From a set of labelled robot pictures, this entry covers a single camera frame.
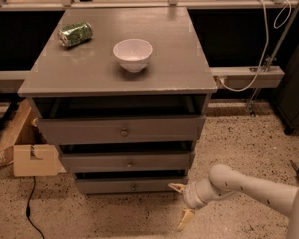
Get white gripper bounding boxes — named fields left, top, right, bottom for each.
left=168, top=179, right=213, bottom=231

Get grey bottom drawer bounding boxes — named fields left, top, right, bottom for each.
left=75, top=176, right=188, bottom=195

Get grey drawer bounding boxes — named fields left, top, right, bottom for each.
left=61, top=151, right=195, bottom=173
left=38, top=116, right=206, bottom=145
left=75, top=176, right=188, bottom=195

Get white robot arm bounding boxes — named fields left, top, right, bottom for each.
left=168, top=164, right=299, bottom=239

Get grey middle drawer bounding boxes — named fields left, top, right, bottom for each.
left=61, top=151, right=195, bottom=173

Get grey wooden drawer cabinet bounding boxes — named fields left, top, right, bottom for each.
left=19, top=7, right=216, bottom=195

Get grey top drawer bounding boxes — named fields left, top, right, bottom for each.
left=38, top=116, right=206, bottom=145

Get dark grey side cabinet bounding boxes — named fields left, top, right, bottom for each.
left=272, top=43, right=299, bottom=135

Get white ceramic bowl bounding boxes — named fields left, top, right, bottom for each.
left=113, top=39, right=153, bottom=73

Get light wooden box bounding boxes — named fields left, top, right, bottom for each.
left=0, top=100, right=65, bottom=177

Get green crushed soda can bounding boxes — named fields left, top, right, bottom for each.
left=58, top=22, right=93, bottom=48

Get metal diagonal rod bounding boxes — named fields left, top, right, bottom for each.
left=246, top=0, right=299, bottom=116

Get grey metal rail beam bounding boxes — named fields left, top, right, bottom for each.
left=210, top=66, right=284, bottom=91

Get black floor cable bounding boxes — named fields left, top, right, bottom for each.
left=25, top=176, right=46, bottom=239

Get white hanging cable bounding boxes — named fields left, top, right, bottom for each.
left=217, top=0, right=293, bottom=93

